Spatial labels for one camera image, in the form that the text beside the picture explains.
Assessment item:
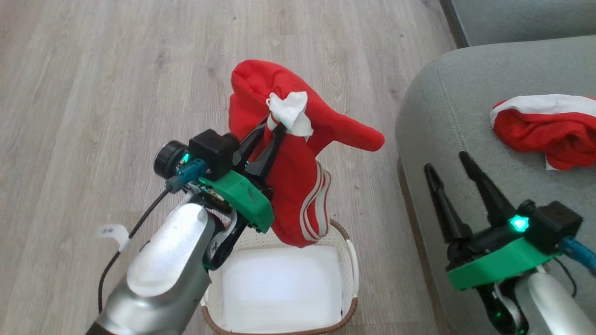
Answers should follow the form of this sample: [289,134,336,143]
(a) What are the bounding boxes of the grey-green sofa section dark edge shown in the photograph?
[440,0,596,48]

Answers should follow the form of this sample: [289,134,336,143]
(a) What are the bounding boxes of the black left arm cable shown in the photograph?
[97,188,174,314]

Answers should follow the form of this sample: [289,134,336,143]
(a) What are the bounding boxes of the red garment thin white stripes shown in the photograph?
[228,60,386,248]

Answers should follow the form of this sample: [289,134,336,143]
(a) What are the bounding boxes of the white cable label tag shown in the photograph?
[95,224,130,252]

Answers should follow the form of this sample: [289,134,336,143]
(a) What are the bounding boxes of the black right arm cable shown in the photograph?
[553,257,579,299]

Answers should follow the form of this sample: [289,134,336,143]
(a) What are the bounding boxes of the blue right cable connector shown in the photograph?
[560,236,596,274]

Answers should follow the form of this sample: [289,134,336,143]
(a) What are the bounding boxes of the blue left cable connector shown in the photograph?
[166,158,208,194]

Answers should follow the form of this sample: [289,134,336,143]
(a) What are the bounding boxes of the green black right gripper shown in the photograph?
[424,151,560,292]

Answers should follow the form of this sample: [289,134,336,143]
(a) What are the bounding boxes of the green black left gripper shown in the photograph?
[198,116,287,234]

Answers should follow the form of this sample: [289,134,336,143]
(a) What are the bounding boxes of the blue cable connector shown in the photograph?
[166,158,208,194]
[560,236,596,274]

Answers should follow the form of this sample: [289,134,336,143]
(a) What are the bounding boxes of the red garment wide white band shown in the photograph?
[490,94,596,171]

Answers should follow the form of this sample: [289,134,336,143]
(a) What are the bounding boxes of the white laundry basket brown rim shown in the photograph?
[200,219,360,335]

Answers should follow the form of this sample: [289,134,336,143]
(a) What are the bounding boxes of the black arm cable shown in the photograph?
[97,188,174,314]
[553,257,579,299]

